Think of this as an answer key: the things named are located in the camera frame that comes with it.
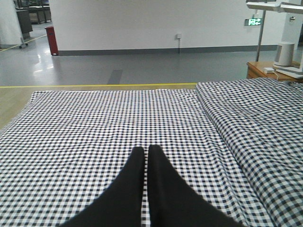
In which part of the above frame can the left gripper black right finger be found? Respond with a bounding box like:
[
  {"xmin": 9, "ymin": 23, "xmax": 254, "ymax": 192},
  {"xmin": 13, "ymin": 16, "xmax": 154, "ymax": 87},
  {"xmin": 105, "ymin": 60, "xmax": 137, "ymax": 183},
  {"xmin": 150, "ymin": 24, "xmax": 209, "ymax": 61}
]
[{"xmin": 147, "ymin": 145, "xmax": 242, "ymax": 227}]

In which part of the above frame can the wooden bedside table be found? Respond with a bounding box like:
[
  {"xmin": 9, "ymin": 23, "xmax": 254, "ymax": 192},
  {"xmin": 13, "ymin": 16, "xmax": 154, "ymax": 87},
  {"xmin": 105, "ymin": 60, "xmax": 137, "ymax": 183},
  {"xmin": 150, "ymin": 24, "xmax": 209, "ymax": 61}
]
[{"xmin": 246, "ymin": 61, "xmax": 303, "ymax": 83}]

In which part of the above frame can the green exit sign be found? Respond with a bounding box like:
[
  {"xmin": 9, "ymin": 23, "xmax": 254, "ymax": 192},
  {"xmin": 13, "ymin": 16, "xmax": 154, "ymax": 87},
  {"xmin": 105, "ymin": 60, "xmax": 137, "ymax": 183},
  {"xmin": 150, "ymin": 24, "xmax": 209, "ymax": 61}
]
[{"xmin": 244, "ymin": 18, "xmax": 262, "ymax": 26}]

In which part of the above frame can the grey metal pole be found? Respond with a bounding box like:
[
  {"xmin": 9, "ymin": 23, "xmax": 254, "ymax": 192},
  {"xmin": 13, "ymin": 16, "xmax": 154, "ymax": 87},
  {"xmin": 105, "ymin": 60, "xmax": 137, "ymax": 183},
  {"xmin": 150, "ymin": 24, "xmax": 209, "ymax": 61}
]
[{"xmin": 255, "ymin": 10, "xmax": 266, "ymax": 61}]

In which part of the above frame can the red cabinet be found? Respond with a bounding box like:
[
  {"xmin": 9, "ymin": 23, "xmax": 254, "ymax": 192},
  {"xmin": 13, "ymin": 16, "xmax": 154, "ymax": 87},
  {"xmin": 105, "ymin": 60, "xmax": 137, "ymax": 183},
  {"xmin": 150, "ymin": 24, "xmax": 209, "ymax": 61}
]
[{"xmin": 45, "ymin": 26, "xmax": 59, "ymax": 56}]

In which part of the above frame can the white wall socket box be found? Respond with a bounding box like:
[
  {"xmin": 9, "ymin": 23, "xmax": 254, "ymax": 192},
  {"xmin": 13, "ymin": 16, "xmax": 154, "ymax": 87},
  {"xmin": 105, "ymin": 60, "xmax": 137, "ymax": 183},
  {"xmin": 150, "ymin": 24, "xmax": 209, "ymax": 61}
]
[{"xmin": 175, "ymin": 34, "xmax": 182, "ymax": 40}]

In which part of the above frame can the black white checkered bed sheet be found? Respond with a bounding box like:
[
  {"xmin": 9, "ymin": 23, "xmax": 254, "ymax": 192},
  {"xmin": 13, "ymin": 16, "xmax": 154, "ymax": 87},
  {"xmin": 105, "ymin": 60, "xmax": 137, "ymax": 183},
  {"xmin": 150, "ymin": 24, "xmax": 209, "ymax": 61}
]
[{"xmin": 0, "ymin": 89, "xmax": 274, "ymax": 227}]

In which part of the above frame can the white cylindrical speaker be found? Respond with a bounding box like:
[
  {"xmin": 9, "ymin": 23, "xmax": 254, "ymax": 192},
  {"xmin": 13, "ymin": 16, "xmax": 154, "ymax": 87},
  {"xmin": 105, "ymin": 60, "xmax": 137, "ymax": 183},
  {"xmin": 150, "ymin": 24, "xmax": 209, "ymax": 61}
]
[{"xmin": 274, "ymin": 41, "xmax": 294, "ymax": 66}]

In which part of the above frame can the small white charger box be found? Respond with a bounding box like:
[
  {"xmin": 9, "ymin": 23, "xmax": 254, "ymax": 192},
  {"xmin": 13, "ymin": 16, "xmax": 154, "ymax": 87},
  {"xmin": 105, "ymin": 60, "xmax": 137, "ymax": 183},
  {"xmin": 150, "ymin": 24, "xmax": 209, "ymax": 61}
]
[{"xmin": 263, "ymin": 67, "xmax": 275, "ymax": 74}]

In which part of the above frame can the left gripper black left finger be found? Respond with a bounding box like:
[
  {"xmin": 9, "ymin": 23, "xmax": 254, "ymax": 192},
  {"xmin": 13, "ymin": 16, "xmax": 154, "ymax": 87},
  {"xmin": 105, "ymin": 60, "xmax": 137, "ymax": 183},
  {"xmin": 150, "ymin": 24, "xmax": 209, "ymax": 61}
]
[{"xmin": 61, "ymin": 147, "xmax": 144, "ymax": 227}]

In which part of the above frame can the checkered folded quilt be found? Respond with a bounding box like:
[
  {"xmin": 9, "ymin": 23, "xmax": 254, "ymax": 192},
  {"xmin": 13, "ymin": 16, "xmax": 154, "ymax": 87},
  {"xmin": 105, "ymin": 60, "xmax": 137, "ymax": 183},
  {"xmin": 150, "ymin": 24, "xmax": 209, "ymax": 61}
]
[{"xmin": 196, "ymin": 78, "xmax": 303, "ymax": 227}]

